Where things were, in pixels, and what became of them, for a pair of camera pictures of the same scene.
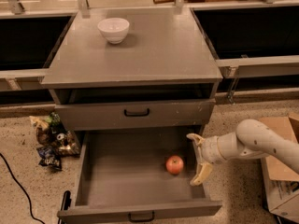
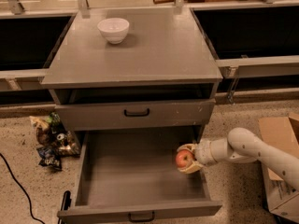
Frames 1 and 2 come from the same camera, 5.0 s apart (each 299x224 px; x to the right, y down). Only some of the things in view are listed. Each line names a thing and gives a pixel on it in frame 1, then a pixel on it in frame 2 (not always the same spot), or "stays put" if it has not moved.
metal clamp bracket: (233, 74) stays put
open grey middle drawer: (139, 175) stays put
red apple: (175, 164) -> (184, 158)
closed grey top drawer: (135, 114) stays put
